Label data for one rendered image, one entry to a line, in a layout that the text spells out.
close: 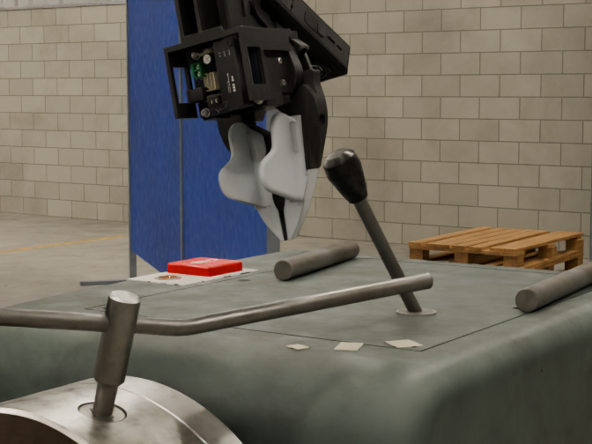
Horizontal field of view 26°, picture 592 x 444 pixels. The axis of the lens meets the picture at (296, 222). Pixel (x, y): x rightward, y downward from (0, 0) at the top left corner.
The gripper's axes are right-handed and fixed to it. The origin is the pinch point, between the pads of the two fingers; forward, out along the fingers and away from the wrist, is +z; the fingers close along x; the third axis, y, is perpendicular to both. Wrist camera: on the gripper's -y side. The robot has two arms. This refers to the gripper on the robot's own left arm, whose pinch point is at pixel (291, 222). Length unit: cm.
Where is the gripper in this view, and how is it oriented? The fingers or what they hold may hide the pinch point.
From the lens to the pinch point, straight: 95.6
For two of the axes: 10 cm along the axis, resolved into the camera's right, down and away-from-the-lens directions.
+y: -5.6, 0.9, -8.3
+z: 1.7, 9.9, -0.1
